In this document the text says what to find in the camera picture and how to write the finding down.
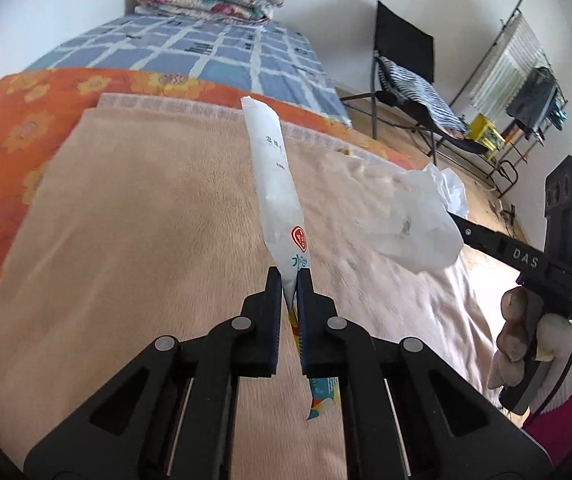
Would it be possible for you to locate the white tissue paper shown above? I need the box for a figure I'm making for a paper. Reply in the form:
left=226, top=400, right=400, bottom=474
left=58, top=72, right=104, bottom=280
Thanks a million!
left=358, top=164, right=469, bottom=274

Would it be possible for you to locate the long white snack wrapper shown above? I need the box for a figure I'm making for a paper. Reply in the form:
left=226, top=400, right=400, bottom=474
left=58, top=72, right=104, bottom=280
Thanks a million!
left=239, top=95, right=343, bottom=422

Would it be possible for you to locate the pink sleeve forearm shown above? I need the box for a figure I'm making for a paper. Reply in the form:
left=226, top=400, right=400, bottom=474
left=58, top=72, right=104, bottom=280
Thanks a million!
left=525, top=376, right=572, bottom=466

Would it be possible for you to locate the right gloved hand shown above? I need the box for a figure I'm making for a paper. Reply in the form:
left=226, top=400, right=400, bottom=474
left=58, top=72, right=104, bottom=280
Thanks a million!
left=487, top=286, right=572, bottom=415

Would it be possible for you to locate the yellow crate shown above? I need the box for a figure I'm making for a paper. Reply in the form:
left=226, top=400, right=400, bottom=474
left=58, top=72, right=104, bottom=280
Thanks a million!
left=466, top=114, right=505, bottom=160

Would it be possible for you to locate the dark hanging garment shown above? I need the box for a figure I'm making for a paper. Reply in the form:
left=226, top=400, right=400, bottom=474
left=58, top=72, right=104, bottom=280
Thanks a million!
left=506, top=66, right=567, bottom=140

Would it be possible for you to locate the beige fleece blanket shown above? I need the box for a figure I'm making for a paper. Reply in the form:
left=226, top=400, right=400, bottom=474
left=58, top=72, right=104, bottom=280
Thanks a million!
left=0, top=94, right=493, bottom=464

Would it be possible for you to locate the striped cloth on chair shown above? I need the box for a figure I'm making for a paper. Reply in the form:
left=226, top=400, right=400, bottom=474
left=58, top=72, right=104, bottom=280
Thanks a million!
left=377, top=56, right=468, bottom=139

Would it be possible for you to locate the black clothes drying rack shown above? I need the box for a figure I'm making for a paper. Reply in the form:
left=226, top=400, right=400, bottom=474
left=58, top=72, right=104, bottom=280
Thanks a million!
left=429, top=6, right=568, bottom=196

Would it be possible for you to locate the striped green hanging towel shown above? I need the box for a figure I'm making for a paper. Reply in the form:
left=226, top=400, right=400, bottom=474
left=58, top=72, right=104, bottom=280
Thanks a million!
left=469, top=11, right=545, bottom=122

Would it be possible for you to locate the black folding chair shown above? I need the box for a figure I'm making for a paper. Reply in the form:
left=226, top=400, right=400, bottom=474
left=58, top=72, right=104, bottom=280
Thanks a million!
left=340, top=2, right=488, bottom=160

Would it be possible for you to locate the blue checkered mattress sheet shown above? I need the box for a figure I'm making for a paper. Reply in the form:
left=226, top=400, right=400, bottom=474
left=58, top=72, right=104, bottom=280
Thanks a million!
left=28, top=14, right=351, bottom=126

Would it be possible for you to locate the orange floral bed sheet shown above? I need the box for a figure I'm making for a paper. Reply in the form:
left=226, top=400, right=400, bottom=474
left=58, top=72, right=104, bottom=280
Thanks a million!
left=0, top=66, right=423, bottom=430

